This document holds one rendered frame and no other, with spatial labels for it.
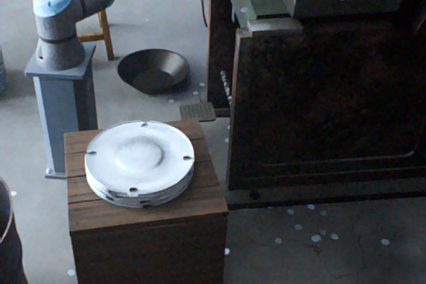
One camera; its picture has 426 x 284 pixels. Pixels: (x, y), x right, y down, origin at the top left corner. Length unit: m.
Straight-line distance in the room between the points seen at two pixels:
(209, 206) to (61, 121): 0.65
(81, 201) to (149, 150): 0.23
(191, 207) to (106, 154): 0.27
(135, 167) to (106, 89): 1.00
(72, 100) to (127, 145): 0.34
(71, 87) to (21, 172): 0.46
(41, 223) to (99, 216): 0.51
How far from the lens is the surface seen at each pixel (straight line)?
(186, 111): 2.16
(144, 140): 1.67
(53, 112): 1.98
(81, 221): 1.55
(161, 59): 2.66
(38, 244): 1.98
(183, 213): 1.55
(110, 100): 2.49
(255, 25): 1.71
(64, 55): 1.87
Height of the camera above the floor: 1.49
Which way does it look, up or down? 38 degrees down
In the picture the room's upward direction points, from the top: 2 degrees counter-clockwise
